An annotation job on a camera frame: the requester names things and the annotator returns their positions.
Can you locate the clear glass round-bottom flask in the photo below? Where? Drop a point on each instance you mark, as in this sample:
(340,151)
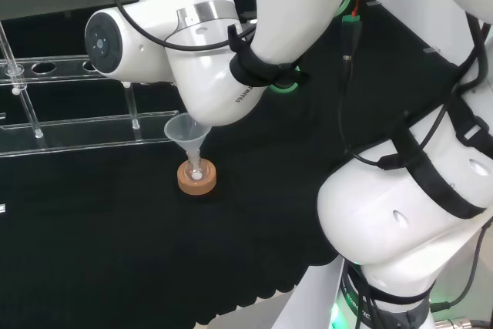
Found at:
(188,170)

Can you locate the translucent plastic funnel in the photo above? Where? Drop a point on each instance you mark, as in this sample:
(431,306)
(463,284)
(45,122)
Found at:
(181,132)

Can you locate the clear acrylic funnel stand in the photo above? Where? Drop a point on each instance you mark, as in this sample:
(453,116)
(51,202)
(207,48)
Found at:
(77,134)

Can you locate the black box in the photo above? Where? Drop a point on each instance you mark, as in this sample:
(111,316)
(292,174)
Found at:
(242,1)

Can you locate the black bench cloth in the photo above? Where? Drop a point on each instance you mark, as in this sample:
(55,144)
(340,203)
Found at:
(115,248)

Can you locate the small grey tape strip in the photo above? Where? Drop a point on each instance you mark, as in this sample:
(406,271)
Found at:
(373,3)
(431,50)

